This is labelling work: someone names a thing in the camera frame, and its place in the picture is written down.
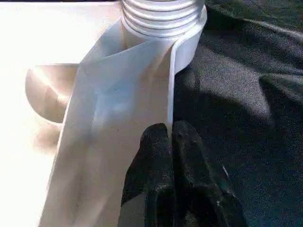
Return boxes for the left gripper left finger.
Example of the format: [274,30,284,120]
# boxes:
[120,122,178,227]

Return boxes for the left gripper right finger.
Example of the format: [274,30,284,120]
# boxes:
[171,120,250,227]

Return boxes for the white plastic table top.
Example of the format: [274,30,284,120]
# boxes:
[0,0,208,227]

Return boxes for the white plastic table leg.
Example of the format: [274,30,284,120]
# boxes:
[122,0,206,38]

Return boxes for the black plastic mat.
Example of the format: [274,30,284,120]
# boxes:
[172,0,303,227]

